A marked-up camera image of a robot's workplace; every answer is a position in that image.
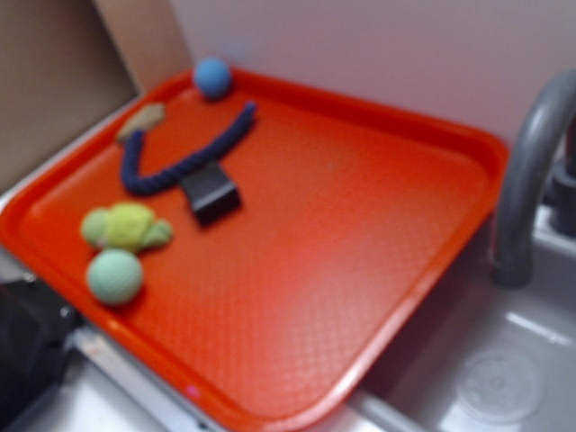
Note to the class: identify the black block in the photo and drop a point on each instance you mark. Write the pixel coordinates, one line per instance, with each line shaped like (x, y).
(211, 193)

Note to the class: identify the light green dimpled ball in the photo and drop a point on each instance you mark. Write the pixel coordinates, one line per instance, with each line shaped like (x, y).
(115, 277)

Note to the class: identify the green plush turtle toy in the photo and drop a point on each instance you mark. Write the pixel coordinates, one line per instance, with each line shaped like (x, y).
(130, 226)

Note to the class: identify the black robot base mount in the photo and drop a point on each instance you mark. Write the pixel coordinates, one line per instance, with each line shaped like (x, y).
(37, 325)

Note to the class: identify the grey sink faucet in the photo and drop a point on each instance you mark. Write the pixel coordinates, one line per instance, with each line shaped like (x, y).
(539, 144)

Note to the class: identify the round sink drain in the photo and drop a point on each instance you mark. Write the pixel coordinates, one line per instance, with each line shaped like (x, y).
(499, 387)

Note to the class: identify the orange plastic tray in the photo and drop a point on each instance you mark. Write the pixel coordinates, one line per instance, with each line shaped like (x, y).
(268, 318)

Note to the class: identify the brown cardboard panel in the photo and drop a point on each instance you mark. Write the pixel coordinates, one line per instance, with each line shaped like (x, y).
(65, 65)

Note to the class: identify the grey faucet handle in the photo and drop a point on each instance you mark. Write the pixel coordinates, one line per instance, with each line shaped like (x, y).
(560, 192)

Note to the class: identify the grey toy sink basin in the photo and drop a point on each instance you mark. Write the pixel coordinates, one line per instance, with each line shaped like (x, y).
(411, 385)

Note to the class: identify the blue ball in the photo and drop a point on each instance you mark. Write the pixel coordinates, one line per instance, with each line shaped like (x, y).
(213, 78)

